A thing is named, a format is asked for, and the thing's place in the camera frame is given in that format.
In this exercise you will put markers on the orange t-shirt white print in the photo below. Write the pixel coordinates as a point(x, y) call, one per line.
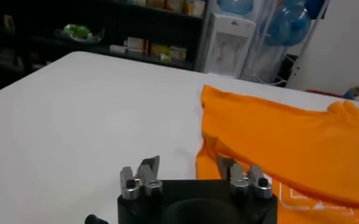
point(289, 137)

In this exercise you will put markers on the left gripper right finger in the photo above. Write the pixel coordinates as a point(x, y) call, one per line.
point(238, 179)

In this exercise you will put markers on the red white medicine box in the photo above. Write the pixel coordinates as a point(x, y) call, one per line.
point(136, 45)

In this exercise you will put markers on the red yellow medicine box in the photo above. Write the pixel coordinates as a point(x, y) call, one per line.
point(175, 5)

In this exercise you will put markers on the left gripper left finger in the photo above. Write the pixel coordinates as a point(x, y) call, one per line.
point(148, 173)

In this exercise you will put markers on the white water dispenser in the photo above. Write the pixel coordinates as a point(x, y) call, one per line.
point(228, 45)

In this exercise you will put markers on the black shelving unit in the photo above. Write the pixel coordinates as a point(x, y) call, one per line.
point(30, 42)

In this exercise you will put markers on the blue water jug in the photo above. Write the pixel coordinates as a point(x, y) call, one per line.
point(235, 6)
point(287, 25)

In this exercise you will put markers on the blue white bag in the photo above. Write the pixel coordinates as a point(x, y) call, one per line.
point(349, 95)

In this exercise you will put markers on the white metal jug rack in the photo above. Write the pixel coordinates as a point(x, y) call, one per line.
point(299, 62)

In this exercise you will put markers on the green white medicine box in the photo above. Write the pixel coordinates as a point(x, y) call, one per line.
point(179, 53)

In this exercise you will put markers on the yellow green medicine box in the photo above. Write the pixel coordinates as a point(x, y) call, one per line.
point(158, 49)

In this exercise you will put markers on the flat white box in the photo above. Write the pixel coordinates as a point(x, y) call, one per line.
point(118, 49)

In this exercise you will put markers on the green fruit bowl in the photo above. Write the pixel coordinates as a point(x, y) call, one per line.
point(77, 32)

